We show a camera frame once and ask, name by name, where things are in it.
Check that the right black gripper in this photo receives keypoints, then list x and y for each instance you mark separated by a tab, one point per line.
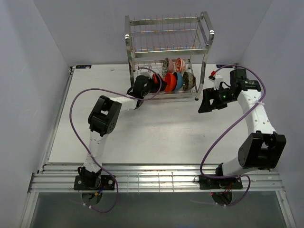
210	94

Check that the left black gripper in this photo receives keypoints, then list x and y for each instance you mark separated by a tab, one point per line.
156	87

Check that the orange plastic bowl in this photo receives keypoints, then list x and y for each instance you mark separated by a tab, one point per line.
157	79
171	81

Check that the blue ceramic bowl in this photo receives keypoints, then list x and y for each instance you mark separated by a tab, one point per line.
179	81

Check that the grey leaf patterned bowl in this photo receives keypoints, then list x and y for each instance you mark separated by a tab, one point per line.
167	67

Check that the brown bowl dark patterned rim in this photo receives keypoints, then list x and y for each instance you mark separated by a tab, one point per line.
189	81

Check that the orange floral white bowl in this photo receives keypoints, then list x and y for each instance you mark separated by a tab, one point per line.
180	65

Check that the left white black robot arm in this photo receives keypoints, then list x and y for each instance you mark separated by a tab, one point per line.
102	121

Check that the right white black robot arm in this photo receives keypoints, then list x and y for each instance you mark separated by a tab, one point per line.
263	147

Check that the stainless steel dish rack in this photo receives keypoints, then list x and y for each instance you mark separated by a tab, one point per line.
150	41

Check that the right blue table sticker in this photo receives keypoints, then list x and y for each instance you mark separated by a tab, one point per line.
223	66

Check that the blue table sticker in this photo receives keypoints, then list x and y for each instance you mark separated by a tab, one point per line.
83	67
223	66

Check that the left blue table sticker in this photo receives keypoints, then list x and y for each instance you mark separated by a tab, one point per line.
83	67

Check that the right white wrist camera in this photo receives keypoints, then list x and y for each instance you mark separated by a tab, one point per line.
216	79

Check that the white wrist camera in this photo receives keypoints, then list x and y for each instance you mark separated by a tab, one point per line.
146	74
216	79

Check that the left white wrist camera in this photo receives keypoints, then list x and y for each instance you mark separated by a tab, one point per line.
146	74

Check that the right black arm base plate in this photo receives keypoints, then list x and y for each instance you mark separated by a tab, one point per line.
220	184

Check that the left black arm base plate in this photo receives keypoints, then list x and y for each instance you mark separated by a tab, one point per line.
105	182

